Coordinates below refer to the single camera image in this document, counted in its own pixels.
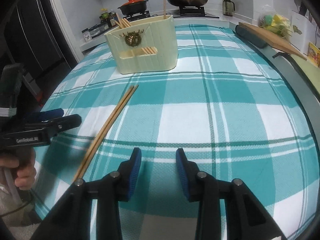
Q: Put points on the condiment bottles group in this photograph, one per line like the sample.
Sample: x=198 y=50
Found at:
x=108 y=17

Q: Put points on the black pot orange lid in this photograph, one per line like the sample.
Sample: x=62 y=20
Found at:
x=133 y=7

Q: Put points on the teal plaid tablecloth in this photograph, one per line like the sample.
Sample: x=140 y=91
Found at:
x=230 y=111

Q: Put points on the black gas stove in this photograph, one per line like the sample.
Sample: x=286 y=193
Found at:
x=177 y=13

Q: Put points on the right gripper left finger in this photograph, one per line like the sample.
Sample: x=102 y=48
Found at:
x=70 y=217

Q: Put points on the dark glass kettle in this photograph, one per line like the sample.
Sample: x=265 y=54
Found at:
x=228 y=7

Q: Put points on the wooden chopstick diagonal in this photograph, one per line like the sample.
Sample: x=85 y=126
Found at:
x=120 y=21

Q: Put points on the person's left hand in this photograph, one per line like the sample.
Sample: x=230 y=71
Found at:
x=24 y=174

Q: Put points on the green mat black rim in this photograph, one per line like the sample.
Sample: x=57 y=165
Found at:
x=307 y=71

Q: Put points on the wooden chopstick long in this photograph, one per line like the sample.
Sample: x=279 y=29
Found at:
x=164 y=10

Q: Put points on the black refrigerator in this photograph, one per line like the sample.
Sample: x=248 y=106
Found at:
x=35 y=39

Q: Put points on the bag of colourful sponges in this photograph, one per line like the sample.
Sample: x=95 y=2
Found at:
x=270 y=20

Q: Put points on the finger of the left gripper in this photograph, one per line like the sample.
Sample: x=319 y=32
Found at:
x=54 y=126
x=44 y=116

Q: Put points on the yellow seasoning packet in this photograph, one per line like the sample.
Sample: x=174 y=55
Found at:
x=314 y=54

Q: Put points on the cream chopstick holder box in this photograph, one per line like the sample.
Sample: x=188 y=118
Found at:
x=147 y=45

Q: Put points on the wooden cutting board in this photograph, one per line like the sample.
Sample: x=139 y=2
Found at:
x=272 y=39

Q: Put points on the white utensil holder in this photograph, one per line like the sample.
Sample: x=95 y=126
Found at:
x=303 y=30

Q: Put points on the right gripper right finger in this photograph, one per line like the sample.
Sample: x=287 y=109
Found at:
x=246 y=217

